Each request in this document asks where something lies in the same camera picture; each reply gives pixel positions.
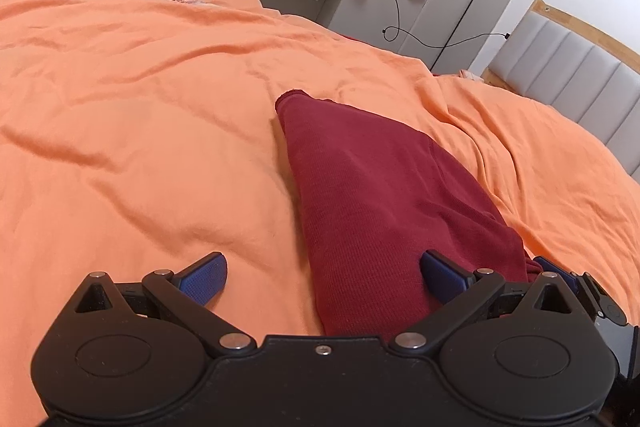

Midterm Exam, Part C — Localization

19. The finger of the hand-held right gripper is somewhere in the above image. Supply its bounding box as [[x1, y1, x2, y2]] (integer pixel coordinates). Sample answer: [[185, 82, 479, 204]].
[[532, 256, 628, 333]]

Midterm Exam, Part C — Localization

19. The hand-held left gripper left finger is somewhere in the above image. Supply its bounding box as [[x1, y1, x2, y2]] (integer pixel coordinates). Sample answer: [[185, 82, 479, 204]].
[[72, 252, 257, 355]]

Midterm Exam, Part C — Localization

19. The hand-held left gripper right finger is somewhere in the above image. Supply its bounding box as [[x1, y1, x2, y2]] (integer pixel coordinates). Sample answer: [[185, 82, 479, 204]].
[[389, 251, 571, 355]]

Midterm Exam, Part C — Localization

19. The maroon shirt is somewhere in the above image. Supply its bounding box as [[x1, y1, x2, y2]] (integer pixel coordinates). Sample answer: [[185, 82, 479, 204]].
[[275, 89, 543, 338]]

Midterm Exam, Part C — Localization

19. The orange blanket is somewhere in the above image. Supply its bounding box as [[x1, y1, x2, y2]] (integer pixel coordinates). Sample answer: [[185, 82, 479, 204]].
[[0, 0, 640, 427]]

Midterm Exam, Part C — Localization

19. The grey padded headboard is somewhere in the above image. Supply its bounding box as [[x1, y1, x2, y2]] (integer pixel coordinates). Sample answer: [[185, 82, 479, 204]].
[[482, 0, 640, 188]]

